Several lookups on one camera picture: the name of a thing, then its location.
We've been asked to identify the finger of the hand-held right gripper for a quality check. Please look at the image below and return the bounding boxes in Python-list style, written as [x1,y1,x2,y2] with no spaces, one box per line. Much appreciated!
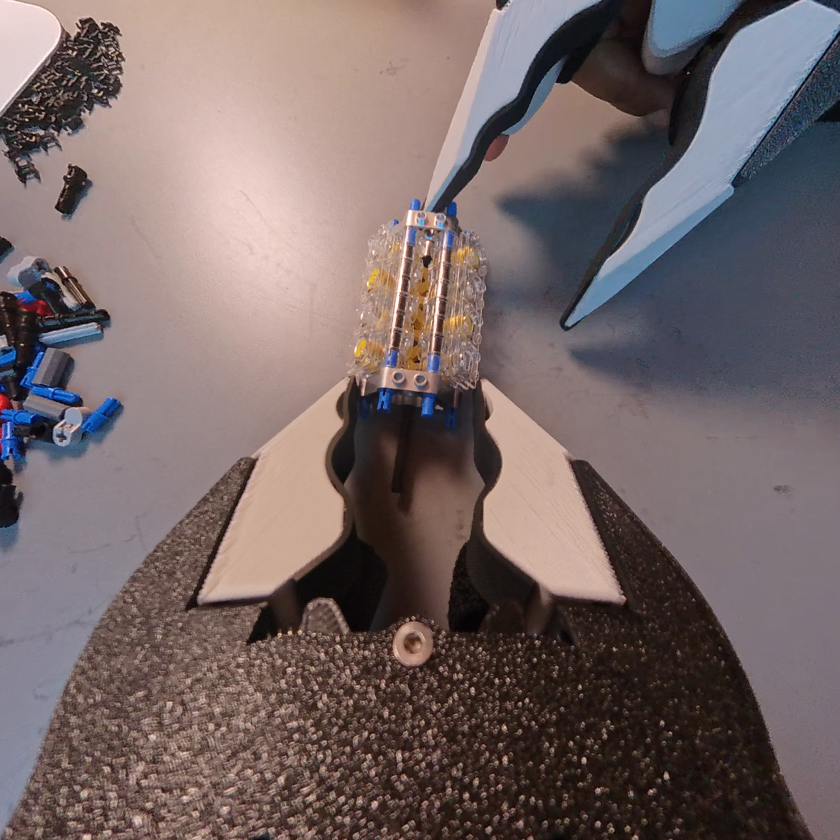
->
[423,0,624,211]
[561,0,840,329]

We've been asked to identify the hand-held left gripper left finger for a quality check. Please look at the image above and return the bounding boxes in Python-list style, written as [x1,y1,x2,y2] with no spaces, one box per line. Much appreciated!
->
[197,378,382,607]

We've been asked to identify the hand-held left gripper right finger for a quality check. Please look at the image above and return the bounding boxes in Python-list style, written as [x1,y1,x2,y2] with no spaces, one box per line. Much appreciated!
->
[453,378,628,607]

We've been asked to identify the transparent brick engine model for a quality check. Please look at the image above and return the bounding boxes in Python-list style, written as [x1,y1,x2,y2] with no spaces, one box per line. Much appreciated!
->
[351,200,489,493]

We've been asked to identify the grey desk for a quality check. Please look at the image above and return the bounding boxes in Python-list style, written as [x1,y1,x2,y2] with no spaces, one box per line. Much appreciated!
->
[0,0,840,840]

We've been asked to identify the pile of mixed brick parts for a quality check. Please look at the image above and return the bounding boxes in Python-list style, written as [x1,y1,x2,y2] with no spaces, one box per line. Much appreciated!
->
[0,237,123,529]

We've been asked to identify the single black connector pin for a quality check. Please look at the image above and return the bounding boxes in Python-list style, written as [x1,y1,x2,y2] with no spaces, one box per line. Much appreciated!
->
[56,164,93,215]

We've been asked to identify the heap of black pins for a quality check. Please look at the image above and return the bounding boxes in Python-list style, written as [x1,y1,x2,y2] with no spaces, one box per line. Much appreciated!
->
[0,16,126,185]

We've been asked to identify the white book stand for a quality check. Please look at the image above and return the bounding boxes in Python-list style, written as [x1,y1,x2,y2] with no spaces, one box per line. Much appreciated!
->
[0,0,64,116]

